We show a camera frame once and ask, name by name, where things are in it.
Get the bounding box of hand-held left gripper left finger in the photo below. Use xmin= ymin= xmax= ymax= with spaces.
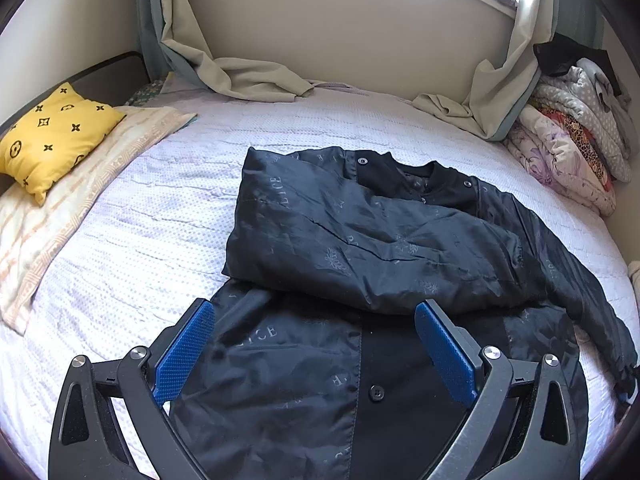
xmin=47 ymin=298 xmax=217 ymax=480

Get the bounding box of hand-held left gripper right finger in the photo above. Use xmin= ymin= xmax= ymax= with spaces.
xmin=414 ymin=299 xmax=591 ymax=480

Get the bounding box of black printed jacket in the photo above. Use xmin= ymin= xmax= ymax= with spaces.
xmin=167 ymin=146 xmax=638 ymax=480

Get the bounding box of beige striped pillow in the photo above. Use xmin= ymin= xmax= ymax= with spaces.
xmin=0 ymin=105 xmax=198 ymax=336

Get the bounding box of pink floral quilt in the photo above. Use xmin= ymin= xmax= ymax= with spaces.
xmin=502 ymin=105 xmax=619 ymax=218

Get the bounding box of yellow patterned pillow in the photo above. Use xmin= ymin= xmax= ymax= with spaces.
xmin=0 ymin=81 xmax=127 ymax=207

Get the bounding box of red patterned blanket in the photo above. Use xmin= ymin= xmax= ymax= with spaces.
xmin=537 ymin=106 xmax=615 ymax=192

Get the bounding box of floral pillow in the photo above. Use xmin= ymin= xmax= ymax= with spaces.
xmin=127 ymin=77 xmax=172 ymax=109

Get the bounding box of stack of folded blankets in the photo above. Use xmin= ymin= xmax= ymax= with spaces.
xmin=532 ymin=57 xmax=635 ymax=184

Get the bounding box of dark bed headboard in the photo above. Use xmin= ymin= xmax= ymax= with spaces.
xmin=0 ymin=51 xmax=152 ymax=128

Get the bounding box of beige curtain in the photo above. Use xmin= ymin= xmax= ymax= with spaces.
xmin=160 ymin=0 xmax=316 ymax=107
xmin=412 ymin=0 xmax=561 ymax=142

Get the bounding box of black cloth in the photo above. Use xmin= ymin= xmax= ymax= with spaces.
xmin=532 ymin=34 xmax=623 ymax=97

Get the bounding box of green curtain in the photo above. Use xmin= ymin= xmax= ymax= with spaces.
xmin=550 ymin=0 xmax=607 ymax=53
xmin=135 ymin=0 xmax=176 ymax=86

